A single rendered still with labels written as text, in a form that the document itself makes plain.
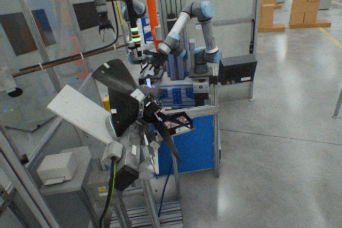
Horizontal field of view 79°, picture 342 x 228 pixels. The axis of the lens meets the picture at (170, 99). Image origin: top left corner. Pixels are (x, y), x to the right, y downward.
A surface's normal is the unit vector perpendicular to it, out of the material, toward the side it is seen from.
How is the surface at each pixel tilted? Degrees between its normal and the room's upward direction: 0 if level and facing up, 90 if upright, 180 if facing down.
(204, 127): 90
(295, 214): 0
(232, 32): 90
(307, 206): 0
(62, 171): 90
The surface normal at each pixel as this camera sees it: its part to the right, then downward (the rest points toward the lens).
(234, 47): 0.08, 0.46
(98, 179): -0.11, -0.88
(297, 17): -0.37, 0.48
